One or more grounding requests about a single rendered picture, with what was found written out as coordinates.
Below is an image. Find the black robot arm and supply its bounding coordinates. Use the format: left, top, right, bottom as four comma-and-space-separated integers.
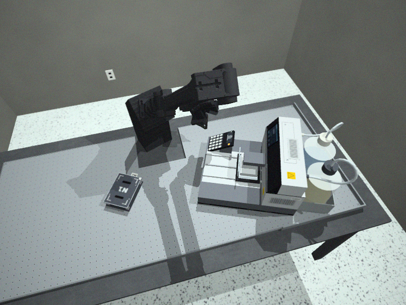
139, 63, 240, 120

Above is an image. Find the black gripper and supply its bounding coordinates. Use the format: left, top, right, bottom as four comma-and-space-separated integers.
190, 106, 208, 129

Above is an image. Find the white flexible hose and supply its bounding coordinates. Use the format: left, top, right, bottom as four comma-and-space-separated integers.
304, 122, 343, 138

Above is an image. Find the clear plastic bottle with black cap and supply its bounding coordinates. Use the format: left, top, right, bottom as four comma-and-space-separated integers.
303, 160, 342, 204

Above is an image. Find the white bottle with cap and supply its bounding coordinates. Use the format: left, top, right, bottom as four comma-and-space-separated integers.
303, 132, 336, 171

